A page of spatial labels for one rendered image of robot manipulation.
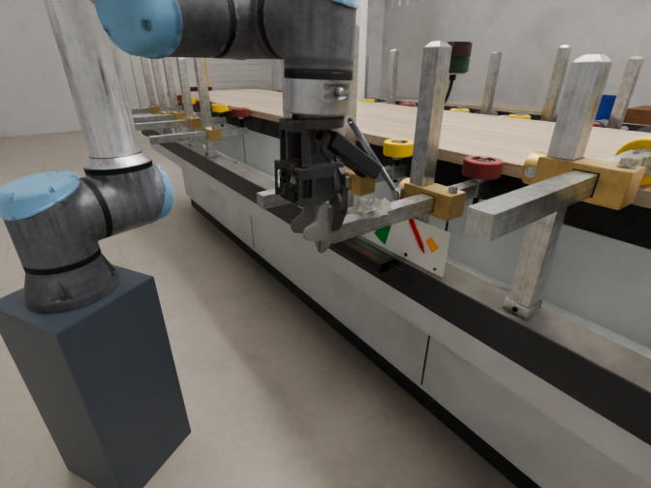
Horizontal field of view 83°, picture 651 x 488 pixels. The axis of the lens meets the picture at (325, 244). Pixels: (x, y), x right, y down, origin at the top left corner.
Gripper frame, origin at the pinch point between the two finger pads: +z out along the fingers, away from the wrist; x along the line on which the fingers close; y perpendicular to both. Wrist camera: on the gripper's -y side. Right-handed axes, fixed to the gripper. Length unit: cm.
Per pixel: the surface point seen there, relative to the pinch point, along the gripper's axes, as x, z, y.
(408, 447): -2, 81, -37
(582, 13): -293, -131, -740
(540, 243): 21.5, -2.3, -25.7
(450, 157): -11.5, -7.6, -45.9
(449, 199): 4.6, -4.8, -24.8
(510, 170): 3.7, -7.5, -46.0
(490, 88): -59, -21, -133
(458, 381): 2, 57, -50
